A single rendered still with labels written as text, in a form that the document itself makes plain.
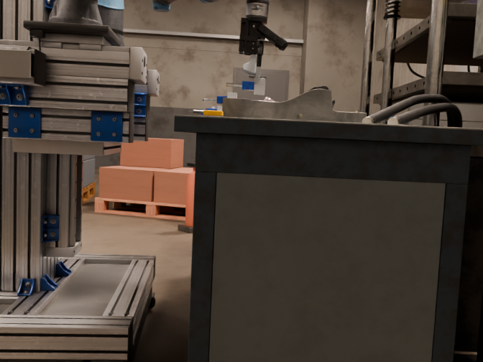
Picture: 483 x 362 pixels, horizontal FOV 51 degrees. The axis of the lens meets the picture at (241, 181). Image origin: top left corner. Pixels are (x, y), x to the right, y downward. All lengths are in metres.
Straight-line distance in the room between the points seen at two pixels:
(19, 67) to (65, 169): 0.46
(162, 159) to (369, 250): 3.94
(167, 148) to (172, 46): 5.87
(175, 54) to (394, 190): 9.60
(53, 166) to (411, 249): 1.14
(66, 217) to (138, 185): 2.97
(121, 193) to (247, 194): 3.67
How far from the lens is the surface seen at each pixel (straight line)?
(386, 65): 2.77
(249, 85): 1.72
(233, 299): 1.24
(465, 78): 2.13
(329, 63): 10.49
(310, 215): 1.20
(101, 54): 1.51
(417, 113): 1.61
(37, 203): 1.75
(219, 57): 10.66
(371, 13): 3.22
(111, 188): 4.86
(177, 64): 10.64
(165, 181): 4.62
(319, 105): 1.80
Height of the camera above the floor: 0.76
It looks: 5 degrees down
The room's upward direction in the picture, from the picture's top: 3 degrees clockwise
